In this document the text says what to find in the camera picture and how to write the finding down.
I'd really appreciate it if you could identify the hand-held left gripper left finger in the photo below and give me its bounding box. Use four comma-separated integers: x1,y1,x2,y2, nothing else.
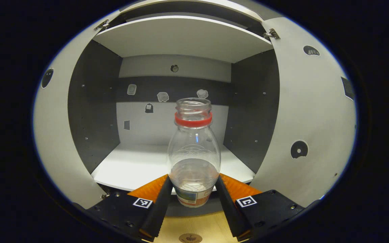
86,174,174,242

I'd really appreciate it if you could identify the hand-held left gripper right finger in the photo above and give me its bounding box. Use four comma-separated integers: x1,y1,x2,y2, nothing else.
215,173,305,242

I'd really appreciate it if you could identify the clear plastic bottle red ring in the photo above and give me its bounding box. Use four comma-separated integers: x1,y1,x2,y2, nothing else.
167,98,221,208

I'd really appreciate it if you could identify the round brown coaster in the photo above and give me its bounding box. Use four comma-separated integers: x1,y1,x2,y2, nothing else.
179,233,203,243

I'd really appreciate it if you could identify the white cabinet shelf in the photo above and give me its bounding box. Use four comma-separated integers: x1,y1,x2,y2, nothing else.
91,143,256,193
93,15,275,63

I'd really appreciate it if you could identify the white cabinet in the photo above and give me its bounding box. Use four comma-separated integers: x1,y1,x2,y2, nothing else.
68,0,281,217

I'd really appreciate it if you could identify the white cabinet door phone sticker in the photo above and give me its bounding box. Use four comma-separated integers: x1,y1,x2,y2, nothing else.
32,10,121,210

